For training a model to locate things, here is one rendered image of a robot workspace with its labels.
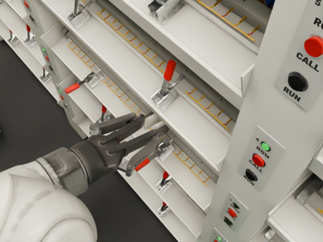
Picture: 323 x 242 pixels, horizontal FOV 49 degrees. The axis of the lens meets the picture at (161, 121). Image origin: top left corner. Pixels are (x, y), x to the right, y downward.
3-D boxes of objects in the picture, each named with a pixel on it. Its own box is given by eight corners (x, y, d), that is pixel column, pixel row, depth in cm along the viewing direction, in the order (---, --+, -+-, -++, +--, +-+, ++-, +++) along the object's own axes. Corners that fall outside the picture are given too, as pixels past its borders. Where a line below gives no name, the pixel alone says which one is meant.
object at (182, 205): (200, 241, 92) (192, 237, 79) (72, 97, 117) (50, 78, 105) (255, 186, 94) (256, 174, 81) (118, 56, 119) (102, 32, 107)
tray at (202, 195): (208, 216, 76) (203, 210, 67) (57, 56, 101) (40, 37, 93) (275, 151, 78) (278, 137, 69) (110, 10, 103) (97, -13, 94)
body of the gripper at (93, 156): (90, 172, 59) (134, 147, 64) (63, 139, 63) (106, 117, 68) (89, 195, 65) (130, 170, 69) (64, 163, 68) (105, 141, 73)
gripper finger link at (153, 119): (145, 130, 74) (142, 127, 74) (169, 116, 78) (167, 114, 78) (147, 120, 72) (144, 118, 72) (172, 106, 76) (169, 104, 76)
